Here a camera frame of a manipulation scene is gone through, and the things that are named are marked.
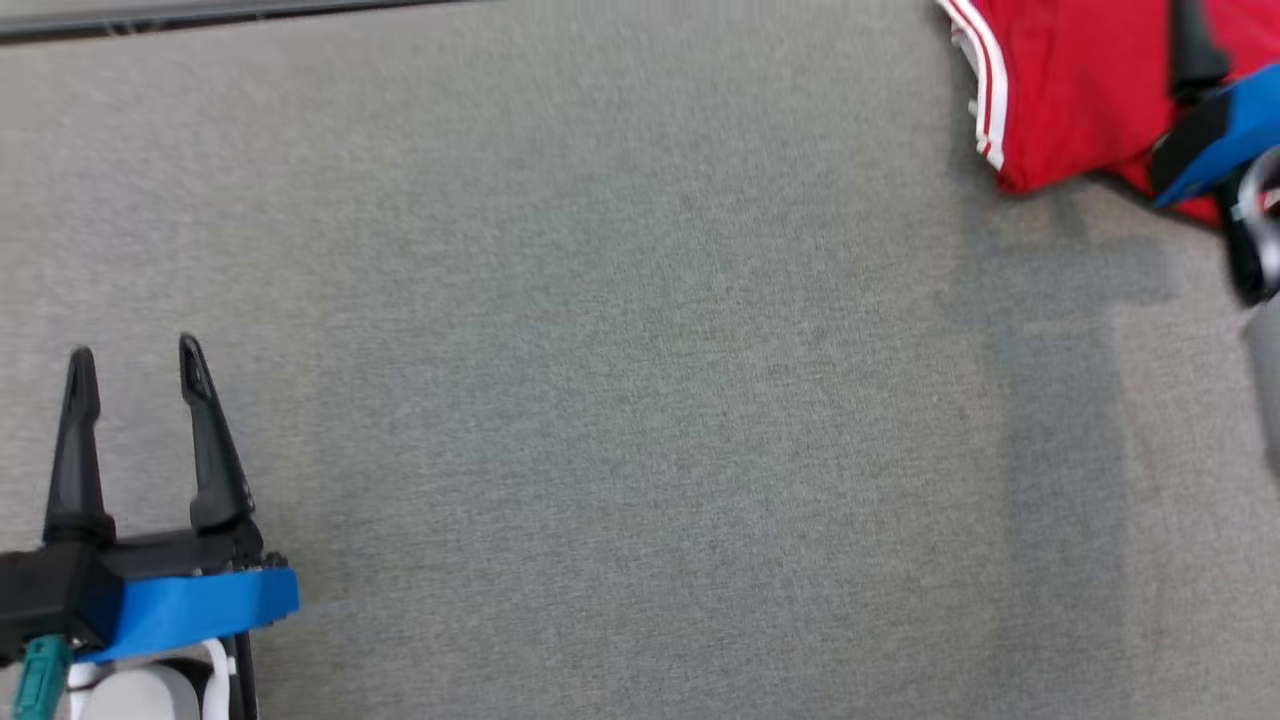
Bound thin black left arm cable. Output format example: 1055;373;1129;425
231;630;260;720

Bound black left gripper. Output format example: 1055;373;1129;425
42;332;290;582

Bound red Bulls jersey white sleeves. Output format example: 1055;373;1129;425
934;0;1280;227

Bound teal left cable connector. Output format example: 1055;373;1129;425
11;634;74;720

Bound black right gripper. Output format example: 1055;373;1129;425
1149;0;1242;192

